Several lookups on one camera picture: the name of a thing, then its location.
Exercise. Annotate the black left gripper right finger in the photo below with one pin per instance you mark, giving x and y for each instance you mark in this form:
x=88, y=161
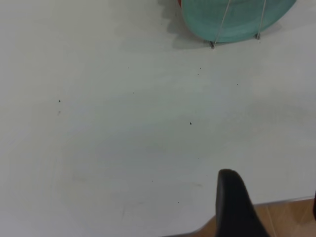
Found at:
x=315, y=205

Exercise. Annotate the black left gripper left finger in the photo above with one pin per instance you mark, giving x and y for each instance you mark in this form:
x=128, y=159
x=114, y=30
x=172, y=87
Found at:
x=232, y=205

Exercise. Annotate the green round plate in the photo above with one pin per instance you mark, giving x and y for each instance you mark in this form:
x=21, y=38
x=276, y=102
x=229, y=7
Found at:
x=242, y=22

